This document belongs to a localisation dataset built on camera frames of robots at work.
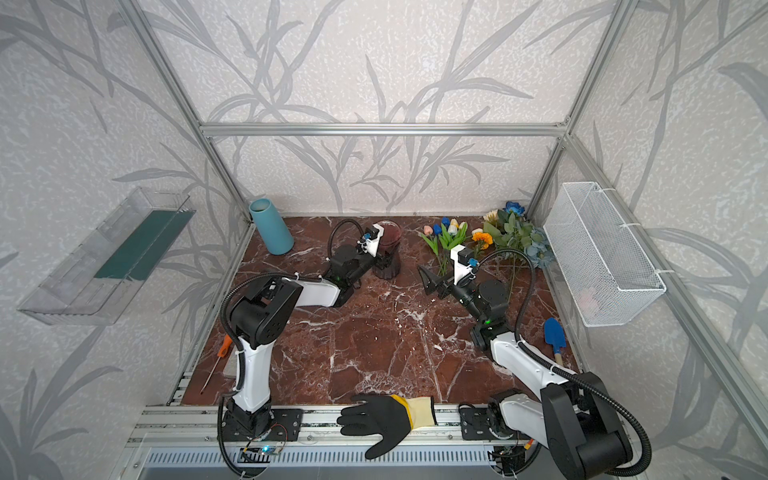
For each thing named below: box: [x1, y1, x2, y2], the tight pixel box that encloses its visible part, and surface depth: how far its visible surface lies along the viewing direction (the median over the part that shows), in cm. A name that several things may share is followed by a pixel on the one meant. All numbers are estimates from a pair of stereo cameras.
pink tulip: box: [420, 225, 442, 276], surface depth 114 cm
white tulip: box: [448, 218, 458, 247], surface depth 114 cm
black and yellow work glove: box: [336, 394, 438, 459], surface depth 76 cm
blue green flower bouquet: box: [483, 201, 553, 268], surface depth 107 cm
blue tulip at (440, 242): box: [433, 224, 445, 270], surface depth 114 cm
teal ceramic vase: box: [249, 198, 294, 255], surface depth 101 cm
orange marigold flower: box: [471, 232, 493, 250], surface depth 110 cm
